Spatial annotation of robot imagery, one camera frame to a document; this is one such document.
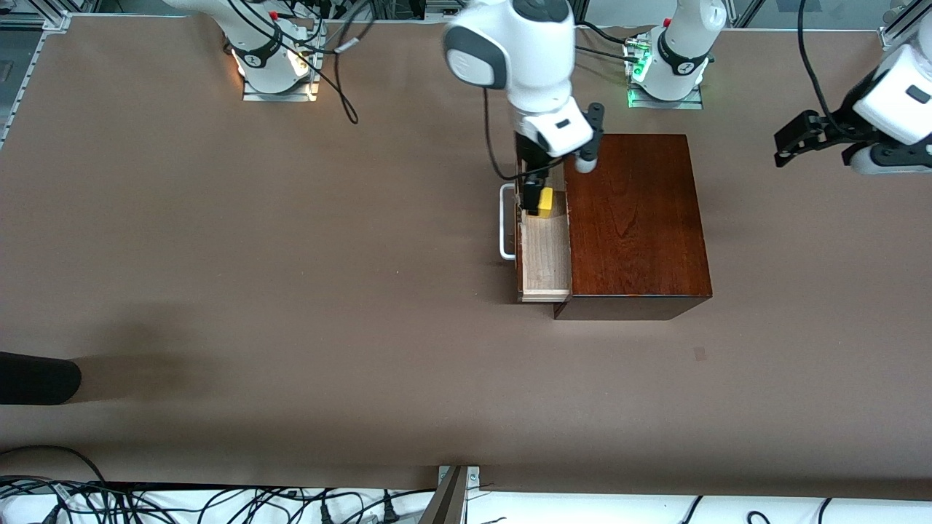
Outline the wooden drawer with white handle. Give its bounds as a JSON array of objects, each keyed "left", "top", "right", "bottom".
[{"left": 499, "top": 143, "right": 572, "bottom": 303}]

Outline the dark wooden drawer cabinet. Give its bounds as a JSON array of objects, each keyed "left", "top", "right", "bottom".
[{"left": 553, "top": 133, "right": 714, "bottom": 322}]

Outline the brown table cover sheet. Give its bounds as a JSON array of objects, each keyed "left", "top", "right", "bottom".
[{"left": 0, "top": 13, "right": 932, "bottom": 503}]

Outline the black rounded object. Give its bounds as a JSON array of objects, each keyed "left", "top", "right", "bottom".
[{"left": 0, "top": 352, "right": 82, "bottom": 406}]

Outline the aluminium frame bracket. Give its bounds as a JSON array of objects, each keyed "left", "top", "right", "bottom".
[{"left": 880, "top": 4, "right": 932, "bottom": 52}]

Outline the long black base cable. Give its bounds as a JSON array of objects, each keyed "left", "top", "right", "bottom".
[{"left": 577, "top": 44, "right": 641, "bottom": 65}]

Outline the short black base cable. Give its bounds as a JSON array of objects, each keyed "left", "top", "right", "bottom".
[{"left": 579, "top": 20, "right": 645, "bottom": 46}]

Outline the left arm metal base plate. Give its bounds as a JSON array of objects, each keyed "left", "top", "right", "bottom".
[{"left": 628, "top": 82, "right": 704, "bottom": 111}]

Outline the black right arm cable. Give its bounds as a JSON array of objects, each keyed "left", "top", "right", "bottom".
[{"left": 218, "top": 0, "right": 547, "bottom": 183}]

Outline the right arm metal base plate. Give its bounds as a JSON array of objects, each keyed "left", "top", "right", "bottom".
[{"left": 242, "top": 18, "right": 323, "bottom": 103}]

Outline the small metal bracket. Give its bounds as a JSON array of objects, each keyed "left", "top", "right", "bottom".
[{"left": 437, "top": 466, "right": 481, "bottom": 503}]

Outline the dark metal post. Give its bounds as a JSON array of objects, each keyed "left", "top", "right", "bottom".
[{"left": 419, "top": 466, "right": 468, "bottom": 524}]

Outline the black arched cable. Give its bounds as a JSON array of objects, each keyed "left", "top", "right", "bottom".
[{"left": 0, "top": 445, "right": 108, "bottom": 487}]

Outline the aluminium frame rail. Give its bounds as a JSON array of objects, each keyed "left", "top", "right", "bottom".
[{"left": 0, "top": 11, "right": 71, "bottom": 150}]

